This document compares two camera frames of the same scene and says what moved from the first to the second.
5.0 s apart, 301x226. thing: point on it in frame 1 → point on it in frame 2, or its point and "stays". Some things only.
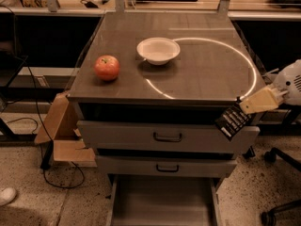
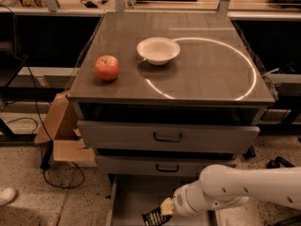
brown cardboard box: (59, 128) stays
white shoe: (7, 195) stays
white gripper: (290, 83) → (180, 201)
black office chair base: (268, 217) → (277, 163)
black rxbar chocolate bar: (231, 121) → (155, 217)
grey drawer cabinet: (150, 88) stays
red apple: (106, 67) stays
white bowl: (158, 50) stays
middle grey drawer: (166, 167) stays
